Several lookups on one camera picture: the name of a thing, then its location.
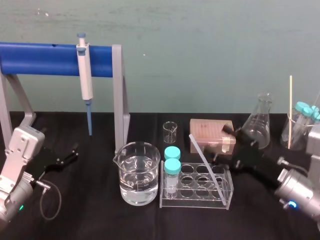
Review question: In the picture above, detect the clear glass stirring rod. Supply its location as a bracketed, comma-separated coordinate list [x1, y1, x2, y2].
[188, 134, 229, 209]

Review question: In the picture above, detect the glass conical flask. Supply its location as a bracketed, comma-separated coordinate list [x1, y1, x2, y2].
[240, 92, 274, 150]

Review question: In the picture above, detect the brown pipette tip box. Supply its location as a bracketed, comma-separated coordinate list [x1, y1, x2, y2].
[189, 118, 238, 154]

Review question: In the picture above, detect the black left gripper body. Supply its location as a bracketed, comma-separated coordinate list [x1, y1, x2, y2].
[34, 147, 63, 181]

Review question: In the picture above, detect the blue bar grey pipette stand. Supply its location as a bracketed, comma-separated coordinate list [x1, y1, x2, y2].
[0, 41, 131, 156]

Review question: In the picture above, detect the small empty glass beaker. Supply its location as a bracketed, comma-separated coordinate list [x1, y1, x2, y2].
[162, 121, 179, 144]

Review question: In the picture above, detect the white blue-tipped pipette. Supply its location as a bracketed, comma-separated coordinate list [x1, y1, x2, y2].
[75, 32, 94, 137]

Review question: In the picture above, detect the black table cloth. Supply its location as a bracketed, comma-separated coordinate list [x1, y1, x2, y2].
[0, 111, 320, 240]

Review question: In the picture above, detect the clear acrylic tube rack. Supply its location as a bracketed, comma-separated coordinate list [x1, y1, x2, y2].
[159, 162, 235, 210]

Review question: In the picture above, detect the thin wooden stick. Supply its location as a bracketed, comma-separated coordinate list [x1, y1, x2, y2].
[287, 75, 294, 150]

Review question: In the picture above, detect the thin dark left wrist cable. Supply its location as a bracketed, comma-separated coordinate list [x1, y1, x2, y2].
[34, 180, 63, 221]

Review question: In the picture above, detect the thin dark right wrist cable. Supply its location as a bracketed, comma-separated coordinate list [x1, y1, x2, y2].
[277, 156, 310, 176]

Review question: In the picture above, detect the teal-capped centrifuge tube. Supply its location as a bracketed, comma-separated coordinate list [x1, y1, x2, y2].
[301, 105, 320, 141]
[290, 101, 312, 149]

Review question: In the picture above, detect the glass beaker holding tubes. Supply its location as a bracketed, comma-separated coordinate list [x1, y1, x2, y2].
[280, 111, 316, 152]

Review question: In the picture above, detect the teal-capped clear sample tube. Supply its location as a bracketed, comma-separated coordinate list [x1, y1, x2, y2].
[164, 146, 182, 161]
[163, 158, 182, 200]

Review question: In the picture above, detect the large glass beaker with water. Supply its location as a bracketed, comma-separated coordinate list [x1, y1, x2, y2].
[112, 141, 162, 207]

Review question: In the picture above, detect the thin dark wrist cable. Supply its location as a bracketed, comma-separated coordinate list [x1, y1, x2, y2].
[34, 180, 63, 221]
[277, 156, 310, 176]

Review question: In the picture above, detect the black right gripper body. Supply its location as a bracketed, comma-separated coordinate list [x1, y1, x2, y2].
[230, 138, 286, 190]

